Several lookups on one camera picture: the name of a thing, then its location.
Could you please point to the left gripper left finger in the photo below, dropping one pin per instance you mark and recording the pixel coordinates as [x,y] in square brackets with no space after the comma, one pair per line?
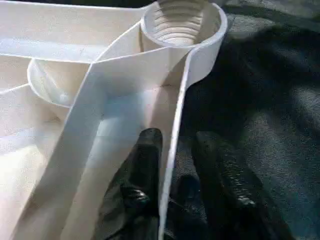
[140,187]

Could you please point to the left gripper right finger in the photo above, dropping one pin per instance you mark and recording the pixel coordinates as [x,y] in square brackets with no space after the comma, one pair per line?
[225,200]

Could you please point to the white plastic table top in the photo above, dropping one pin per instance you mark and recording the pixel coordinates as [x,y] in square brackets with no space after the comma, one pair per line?
[62,125]

